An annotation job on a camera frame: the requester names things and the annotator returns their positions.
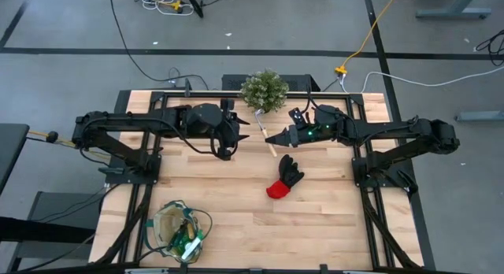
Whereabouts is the green white spray bottle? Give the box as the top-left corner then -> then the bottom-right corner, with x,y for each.
172,236 -> 206,261

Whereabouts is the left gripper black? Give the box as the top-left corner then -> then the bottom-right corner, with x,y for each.
214,98 -> 251,161

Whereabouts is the coiled black cable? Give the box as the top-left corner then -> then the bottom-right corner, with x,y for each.
474,28 -> 504,67

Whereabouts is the green potted plant black pot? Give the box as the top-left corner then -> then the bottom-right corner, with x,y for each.
239,68 -> 291,114

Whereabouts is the grey desk foot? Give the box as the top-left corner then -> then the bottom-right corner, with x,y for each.
415,0 -> 492,20
454,110 -> 504,123

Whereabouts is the hand rake wooden handle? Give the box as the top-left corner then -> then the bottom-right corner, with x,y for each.
254,108 -> 279,158

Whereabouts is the white floor cable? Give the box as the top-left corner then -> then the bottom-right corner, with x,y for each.
340,65 -> 504,94

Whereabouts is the white and yellow cable bundle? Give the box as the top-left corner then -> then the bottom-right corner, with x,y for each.
140,0 -> 196,17

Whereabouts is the black side table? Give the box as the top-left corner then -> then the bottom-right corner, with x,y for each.
0,123 -> 31,196

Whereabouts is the beige gardening bag green trim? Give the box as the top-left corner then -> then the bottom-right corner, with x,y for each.
142,198 -> 214,265

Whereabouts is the black perforated box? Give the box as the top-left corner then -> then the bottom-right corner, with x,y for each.
221,73 -> 321,92

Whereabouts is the red and black garden glove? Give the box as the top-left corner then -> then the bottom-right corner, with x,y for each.
265,154 -> 306,200

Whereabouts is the long black floor cable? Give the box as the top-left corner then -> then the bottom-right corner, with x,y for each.
108,0 -> 209,91

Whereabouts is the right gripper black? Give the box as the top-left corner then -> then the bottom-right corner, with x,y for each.
265,106 -> 336,147

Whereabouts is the black stand leg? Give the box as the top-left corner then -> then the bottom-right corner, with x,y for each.
183,0 -> 206,19

